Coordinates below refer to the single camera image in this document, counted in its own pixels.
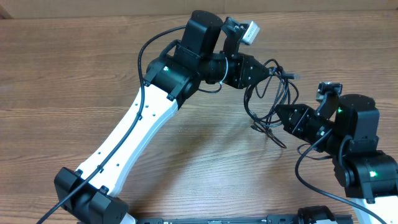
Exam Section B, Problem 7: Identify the black USB cable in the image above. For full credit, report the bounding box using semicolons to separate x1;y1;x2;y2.
243;58;301;125

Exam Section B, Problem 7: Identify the black cable silver plug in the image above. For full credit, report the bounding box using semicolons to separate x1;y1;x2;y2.
246;72;291;148

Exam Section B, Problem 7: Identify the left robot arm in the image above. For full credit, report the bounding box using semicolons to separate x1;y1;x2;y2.
54;10;269;223

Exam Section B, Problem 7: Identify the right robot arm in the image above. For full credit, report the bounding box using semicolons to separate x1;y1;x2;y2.
275;93;397;223

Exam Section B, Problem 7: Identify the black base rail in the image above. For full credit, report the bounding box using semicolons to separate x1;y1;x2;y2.
136;205;354;224

